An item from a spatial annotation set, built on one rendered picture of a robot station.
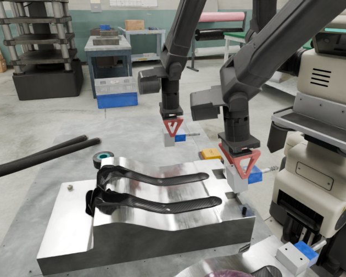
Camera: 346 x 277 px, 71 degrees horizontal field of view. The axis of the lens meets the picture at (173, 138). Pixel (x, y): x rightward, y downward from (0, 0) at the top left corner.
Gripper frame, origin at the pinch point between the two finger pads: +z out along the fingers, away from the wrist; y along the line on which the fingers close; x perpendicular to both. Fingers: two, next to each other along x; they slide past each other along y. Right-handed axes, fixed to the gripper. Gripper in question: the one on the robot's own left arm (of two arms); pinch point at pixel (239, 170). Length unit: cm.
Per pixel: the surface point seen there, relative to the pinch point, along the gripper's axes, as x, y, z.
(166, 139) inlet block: -14.4, -26.3, -2.0
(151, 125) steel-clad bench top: -17, -69, 5
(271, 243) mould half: 1.6, 11.1, 13.8
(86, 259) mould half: -39.8, 5.5, 9.6
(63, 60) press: -120, -381, -33
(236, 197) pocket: -0.1, -3.1, 10.0
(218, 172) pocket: -1.0, -14.0, 7.7
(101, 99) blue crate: -70, -319, 29
